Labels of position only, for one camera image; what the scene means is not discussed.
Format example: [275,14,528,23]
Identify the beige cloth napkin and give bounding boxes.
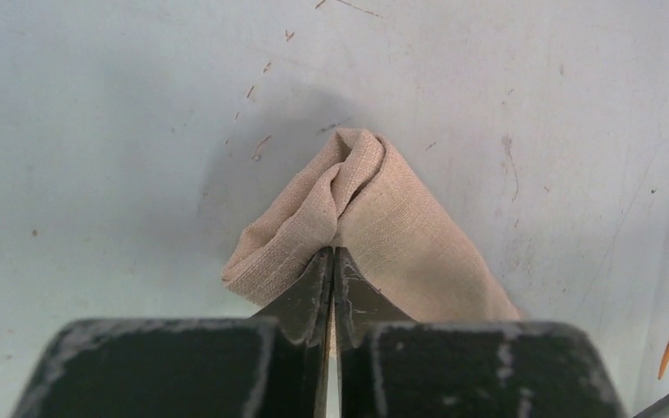
[221,129,521,322]

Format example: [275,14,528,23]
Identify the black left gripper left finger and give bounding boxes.
[256,246,334,417]

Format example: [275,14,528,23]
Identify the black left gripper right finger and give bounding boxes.
[333,247,413,417]

